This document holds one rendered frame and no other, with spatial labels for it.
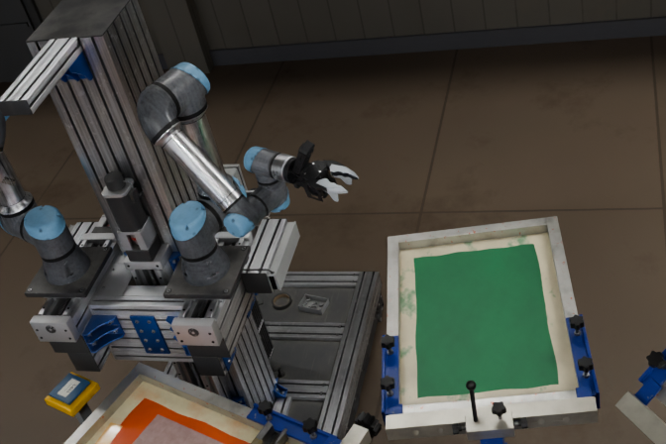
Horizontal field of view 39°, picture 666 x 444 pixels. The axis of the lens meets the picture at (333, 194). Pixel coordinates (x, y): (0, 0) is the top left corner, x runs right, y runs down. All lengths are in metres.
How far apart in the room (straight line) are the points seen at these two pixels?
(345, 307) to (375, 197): 1.05
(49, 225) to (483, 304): 1.38
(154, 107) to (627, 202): 2.88
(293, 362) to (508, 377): 1.43
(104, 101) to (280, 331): 1.67
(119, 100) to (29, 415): 2.21
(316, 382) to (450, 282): 1.00
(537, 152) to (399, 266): 2.15
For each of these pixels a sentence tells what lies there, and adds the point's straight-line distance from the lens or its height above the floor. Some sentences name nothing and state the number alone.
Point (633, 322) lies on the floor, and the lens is 4.30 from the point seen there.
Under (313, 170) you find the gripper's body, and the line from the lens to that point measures 2.50.
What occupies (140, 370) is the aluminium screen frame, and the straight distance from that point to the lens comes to 3.15.
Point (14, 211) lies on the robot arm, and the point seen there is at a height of 1.50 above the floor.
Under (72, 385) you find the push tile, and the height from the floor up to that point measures 0.97.
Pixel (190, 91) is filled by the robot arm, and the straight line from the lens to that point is 2.67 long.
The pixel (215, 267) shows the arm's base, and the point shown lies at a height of 1.30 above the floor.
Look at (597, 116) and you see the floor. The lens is 5.49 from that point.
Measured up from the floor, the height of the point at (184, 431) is 0.95.
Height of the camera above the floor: 3.13
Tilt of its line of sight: 37 degrees down
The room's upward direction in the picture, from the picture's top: 15 degrees counter-clockwise
